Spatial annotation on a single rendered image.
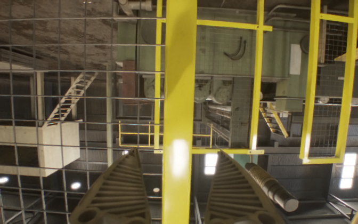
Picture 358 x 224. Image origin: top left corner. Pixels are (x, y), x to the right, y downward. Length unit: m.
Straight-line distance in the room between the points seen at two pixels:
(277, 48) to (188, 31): 2.31
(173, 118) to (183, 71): 0.08
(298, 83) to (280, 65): 0.38
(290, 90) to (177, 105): 2.39
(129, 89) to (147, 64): 0.44
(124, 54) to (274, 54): 2.11
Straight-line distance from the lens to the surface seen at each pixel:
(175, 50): 0.24
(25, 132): 9.35
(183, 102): 0.23
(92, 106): 13.00
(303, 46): 2.73
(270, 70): 2.39
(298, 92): 2.63
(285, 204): 1.53
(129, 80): 1.97
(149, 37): 2.12
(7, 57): 5.54
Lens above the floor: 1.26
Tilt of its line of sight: 4 degrees up
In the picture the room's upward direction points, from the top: 178 degrees counter-clockwise
